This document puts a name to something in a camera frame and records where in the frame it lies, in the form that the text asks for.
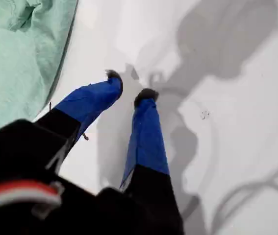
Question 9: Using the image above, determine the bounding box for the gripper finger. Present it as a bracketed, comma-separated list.
[34, 70, 124, 159]
[120, 88, 185, 235]

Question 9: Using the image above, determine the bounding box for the pale green T-shirt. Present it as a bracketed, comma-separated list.
[0, 0, 78, 138]

